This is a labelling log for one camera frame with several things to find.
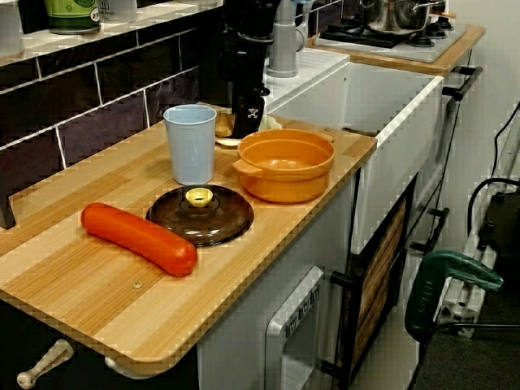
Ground white grey dispenser panel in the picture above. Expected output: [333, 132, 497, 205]
[265, 266, 326, 390]

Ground red toy sausage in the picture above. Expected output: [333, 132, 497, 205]
[80, 201, 198, 278]

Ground orange toy pot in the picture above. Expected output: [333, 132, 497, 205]
[232, 128, 336, 204]

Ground small white lidded jar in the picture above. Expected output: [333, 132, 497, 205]
[97, 0, 139, 24]

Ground black framed wood-look door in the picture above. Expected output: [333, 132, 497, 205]
[347, 174, 418, 385]

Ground light blue plastic cup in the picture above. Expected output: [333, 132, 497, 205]
[162, 104, 217, 186]

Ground brown glass lid yellow knob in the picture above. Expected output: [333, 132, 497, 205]
[145, 184, 255, 248]

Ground grey toy faucet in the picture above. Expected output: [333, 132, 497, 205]
[266, 0, 316, 79]

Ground black looped cable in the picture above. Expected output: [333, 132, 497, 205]
[466, 176, 520, 228]

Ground cream cabinet handle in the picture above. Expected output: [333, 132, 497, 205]
[15, 339, 75, 389]
[104, 356, 135, 377]

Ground aluminium profile frame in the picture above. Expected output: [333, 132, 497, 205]
[432, 121, 520, 338]

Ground cream scalloped plate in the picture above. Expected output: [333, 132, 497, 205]
[214, 115, 284, 147]

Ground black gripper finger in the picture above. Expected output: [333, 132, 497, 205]
[231, 93, 269, 139]

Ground black power supply box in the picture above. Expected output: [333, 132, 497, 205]
[477, 190, 520, 251]

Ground white toy kitchen cabinet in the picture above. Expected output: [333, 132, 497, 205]
[197, 48, 484, 390]

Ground dark grey shelf post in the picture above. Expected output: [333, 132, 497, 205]
[0, 174, 17, 229]
[197, 0, 235, 109]

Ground green power drill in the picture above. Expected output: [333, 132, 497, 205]
[405, 249, 505, 339]

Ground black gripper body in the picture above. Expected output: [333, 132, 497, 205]
[221, 38, 272, 98]

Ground black grate stove hob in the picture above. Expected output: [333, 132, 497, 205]
[318, 18, 467, 63]

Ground green can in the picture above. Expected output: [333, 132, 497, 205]
[43, 0, 102, 36]

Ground black bar handle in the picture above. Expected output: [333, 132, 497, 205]
[319, 270, 366, 381]
[409, 207, 451, 253]
[442, 64, 484, 102]

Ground steel cooking pot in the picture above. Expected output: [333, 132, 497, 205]
[359, 0, 448, 34]

